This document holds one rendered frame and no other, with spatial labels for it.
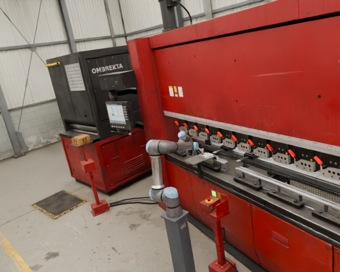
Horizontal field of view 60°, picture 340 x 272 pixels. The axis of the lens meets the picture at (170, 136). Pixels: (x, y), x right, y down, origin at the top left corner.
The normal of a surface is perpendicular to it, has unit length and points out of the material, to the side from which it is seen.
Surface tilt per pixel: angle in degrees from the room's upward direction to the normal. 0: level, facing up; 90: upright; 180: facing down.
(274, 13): 90
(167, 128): 90
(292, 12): 90
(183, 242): 90
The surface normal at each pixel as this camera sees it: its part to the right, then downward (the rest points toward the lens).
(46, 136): 0.68, 0.10
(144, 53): 0.48, 0.17
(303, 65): -0.86, 0.27
